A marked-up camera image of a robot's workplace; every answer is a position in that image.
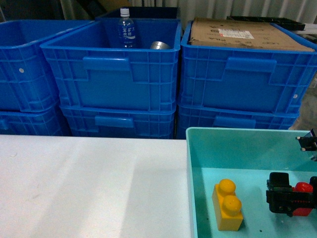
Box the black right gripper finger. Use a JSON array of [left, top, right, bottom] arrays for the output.
[[309, 176, 317, 192]]

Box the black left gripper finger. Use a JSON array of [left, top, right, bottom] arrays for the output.
[[268, 172, 291, 188]]

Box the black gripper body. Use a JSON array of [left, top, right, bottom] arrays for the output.
[[266, 188, 317, 217]]

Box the red one-stud toy block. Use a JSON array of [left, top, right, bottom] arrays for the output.
[[291, 181, 314, 217]]

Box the yellow two-stud toy block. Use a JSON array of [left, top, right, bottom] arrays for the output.
[[212, 178, 243, 232]]

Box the brown cardboard box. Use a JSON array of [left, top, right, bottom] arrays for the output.
[[189, 18, 315, 52]]

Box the teal plastic tray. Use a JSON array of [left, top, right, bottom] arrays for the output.
[[186, 127, 317, 238]]

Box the blue crate top right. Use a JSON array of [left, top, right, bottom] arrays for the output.
[[178, 22, 317, 114]]

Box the blue crate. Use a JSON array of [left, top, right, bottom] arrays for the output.
[[178, 22, 317, 114], [175, 104, 299, 139], [60, 105, 175, 139], [0, 20, 90, 113], [41, 18, 181, 112], [0, 103, 71, 136]]

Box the blue crate bottom right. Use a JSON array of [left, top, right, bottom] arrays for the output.
[[175, 104, 299, 139]]

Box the black tray in background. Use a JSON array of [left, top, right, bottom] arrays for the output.
[[226, 16, 306, 31]]

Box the silver metal can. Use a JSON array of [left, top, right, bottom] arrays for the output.
[[150, 41, 171, 50]]

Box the blue crate bottom middle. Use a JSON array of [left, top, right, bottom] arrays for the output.
[[60, 105, 175, 139]]

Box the blue crate top middle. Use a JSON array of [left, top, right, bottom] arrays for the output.
[[41, 18, 181, 112]]

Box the clear water bottle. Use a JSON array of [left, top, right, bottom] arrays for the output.
[[117, 7, 136, 48]]

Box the blue crate bottom left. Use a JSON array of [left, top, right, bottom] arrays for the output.
[[0, 103, 71, 136]]

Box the blue crate top left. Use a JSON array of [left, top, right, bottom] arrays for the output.
[[0, 20, 90, 113]]

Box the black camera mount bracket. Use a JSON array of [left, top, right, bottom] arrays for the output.
[[295, 129, 317, 162]]

